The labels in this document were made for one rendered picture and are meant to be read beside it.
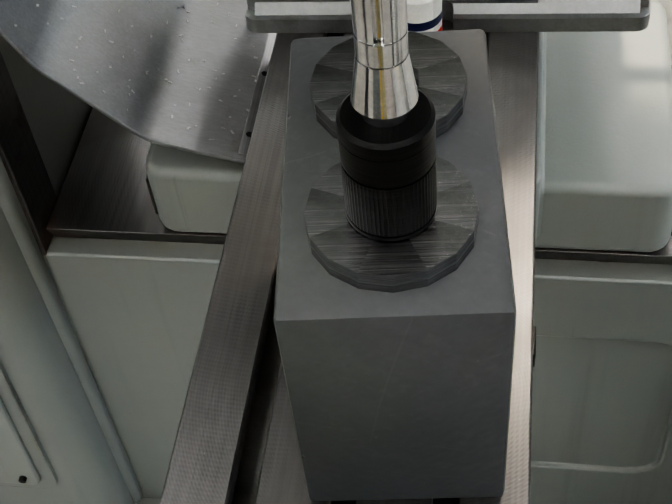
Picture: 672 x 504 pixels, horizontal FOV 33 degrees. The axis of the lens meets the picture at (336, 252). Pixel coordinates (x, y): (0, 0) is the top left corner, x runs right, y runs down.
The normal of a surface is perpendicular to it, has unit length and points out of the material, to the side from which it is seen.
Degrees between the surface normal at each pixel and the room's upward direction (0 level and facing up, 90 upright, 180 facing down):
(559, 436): 90
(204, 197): 90
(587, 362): 90
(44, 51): 52
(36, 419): 88
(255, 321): 0
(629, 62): 0
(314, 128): 0
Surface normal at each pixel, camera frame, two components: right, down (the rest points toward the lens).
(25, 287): 0.83, 0.37
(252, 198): -0.08, -0.65
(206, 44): 0.18, -0.61
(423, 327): -0.01, 0.76
